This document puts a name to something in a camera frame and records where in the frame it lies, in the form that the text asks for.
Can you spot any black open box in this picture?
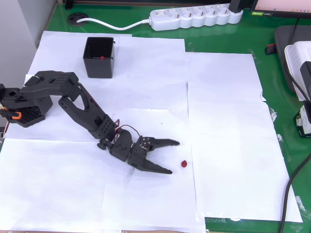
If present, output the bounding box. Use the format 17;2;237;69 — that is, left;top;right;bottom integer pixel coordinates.
82;36;117;79

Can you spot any white power strip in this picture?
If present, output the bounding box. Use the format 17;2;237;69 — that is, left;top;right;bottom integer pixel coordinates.
149;4;244;32

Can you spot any black orange table clamp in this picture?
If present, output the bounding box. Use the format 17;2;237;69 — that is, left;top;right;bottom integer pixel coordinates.
0;107;23;121

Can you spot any green desk mat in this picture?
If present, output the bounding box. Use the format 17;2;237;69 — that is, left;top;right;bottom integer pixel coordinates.
47;0;311;233

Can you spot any black plug adapter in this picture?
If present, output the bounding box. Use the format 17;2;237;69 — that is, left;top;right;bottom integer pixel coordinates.
229;0;244;13

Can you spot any gray pad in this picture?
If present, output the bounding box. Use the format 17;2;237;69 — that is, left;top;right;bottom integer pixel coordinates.
274;25;311;94

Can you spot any white device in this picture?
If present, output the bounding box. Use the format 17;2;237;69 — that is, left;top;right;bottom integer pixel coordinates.
284;41;311;101

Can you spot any black computer monitor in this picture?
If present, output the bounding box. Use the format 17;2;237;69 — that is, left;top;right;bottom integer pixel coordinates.
251;0;311;19

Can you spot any white power cable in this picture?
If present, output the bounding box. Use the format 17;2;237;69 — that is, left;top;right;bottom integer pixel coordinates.
76;17;153;31

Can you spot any thick black cable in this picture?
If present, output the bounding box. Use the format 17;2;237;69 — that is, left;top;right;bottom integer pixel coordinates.
279;155;311;233

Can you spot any black cable grommet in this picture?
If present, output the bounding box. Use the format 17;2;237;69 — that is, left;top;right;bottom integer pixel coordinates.
68;13;89;26

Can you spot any thin black cable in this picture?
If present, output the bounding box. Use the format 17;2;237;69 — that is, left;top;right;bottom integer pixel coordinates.
293;17;300;43

